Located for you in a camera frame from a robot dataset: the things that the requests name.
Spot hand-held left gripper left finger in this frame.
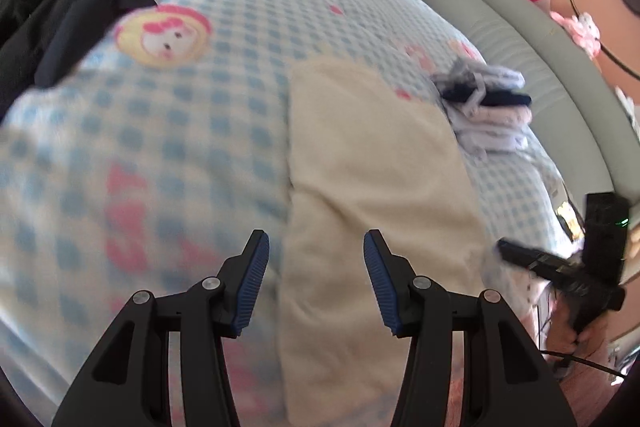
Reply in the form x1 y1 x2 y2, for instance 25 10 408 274
52 229 270 427

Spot cream and pink shirt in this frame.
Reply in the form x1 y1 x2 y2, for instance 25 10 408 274
287 59 493 423

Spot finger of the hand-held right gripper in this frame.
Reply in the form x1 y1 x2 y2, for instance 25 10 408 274
496 239 586 280

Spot person's right hand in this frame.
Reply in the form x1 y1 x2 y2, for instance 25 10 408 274
550 302 608 358

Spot blue checked printed blanket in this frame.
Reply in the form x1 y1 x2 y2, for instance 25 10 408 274
0 0 586 427

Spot pink and white plush toy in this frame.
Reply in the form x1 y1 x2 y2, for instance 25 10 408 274
550 11 601 58

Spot folded white and navy clothes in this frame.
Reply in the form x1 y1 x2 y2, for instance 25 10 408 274
431 59 532 155

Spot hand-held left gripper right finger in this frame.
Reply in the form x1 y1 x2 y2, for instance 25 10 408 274
364 229 573 427

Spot thin metal hoop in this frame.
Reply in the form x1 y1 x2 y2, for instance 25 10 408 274
567 0 640 82

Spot grey green padded headboard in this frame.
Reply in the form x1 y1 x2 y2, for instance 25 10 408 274
422 0 640 208

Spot black cable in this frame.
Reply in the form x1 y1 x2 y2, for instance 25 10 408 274
540 349 628 378

